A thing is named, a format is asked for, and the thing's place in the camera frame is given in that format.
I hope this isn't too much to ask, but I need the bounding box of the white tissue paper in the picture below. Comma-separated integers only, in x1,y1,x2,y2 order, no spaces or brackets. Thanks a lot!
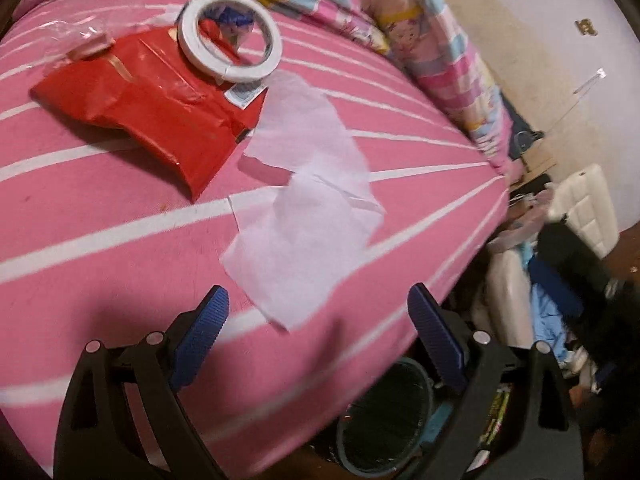
220,70,385,332

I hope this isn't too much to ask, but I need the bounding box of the red plastic snack bag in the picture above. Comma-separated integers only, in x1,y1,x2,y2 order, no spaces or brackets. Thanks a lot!
32,26,267,200

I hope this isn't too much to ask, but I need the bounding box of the white tape roll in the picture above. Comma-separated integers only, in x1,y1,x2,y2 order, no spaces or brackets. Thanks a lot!
177,0,283,84

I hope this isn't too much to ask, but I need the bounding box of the blue white tissue pack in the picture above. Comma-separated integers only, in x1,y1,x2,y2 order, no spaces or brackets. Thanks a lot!
205,3,255,47

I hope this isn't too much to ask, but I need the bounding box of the round trash bin black liner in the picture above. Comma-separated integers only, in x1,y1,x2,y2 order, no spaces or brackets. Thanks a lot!
309,358,434,479

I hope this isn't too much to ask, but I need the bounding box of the blue garment on chair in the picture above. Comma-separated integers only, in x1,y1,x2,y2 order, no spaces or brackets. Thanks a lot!
521,243,582,367

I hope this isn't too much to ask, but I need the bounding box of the dark blue pillow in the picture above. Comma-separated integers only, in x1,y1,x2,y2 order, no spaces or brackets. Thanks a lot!
501,93,544,160

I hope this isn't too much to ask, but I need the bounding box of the cream leather office chair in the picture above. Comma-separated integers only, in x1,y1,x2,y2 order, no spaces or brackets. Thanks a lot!
472,164,620,349

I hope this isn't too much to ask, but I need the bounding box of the pink white striped bed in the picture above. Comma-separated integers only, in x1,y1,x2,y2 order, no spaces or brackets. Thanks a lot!
1,0,508,478

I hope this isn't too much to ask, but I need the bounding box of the pink cartoon patterned duvet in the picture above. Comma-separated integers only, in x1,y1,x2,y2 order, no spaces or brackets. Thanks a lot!
12,0,516,181

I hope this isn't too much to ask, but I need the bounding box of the pink plastic clothes clip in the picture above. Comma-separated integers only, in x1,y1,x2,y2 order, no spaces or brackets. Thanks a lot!
65,30,114,61

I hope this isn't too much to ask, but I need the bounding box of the clear plastic bag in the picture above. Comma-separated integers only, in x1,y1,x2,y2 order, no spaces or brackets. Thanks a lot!
26,10,137,68

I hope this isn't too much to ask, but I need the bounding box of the brown bear wall sticker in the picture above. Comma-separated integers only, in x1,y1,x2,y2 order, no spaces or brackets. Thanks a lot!
575,18,598,37

